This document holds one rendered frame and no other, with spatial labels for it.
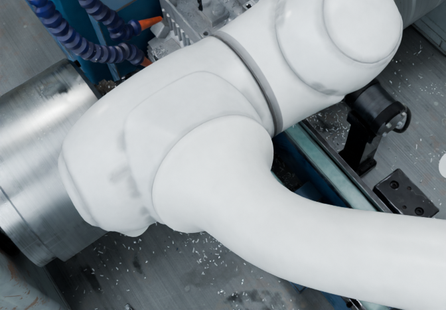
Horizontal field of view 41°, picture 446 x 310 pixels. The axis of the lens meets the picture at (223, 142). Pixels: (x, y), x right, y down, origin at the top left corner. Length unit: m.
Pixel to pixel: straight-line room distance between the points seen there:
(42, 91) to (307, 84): 0.45
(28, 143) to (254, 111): 0.41
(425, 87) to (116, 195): 0.89
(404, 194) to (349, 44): 0.65
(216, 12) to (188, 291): 0.48
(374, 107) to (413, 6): 0.18
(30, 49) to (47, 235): 0.62
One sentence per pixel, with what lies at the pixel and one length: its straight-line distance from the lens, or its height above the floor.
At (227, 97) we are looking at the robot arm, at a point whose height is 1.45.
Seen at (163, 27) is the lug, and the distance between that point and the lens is 0.93.
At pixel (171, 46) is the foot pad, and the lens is 0.93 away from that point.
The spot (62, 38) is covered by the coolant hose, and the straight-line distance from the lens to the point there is 0.69.
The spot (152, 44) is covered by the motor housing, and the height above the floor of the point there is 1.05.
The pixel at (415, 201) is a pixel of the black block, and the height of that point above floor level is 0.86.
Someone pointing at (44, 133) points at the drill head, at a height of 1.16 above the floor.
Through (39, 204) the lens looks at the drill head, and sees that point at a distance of 0.79.
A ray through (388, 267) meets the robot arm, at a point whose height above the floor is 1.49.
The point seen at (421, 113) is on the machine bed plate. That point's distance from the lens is 1.21.
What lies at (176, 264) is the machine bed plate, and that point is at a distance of 1.07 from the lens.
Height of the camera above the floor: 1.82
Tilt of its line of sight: 64 degrees down
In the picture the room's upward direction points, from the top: 8 degrees counter-clockwise
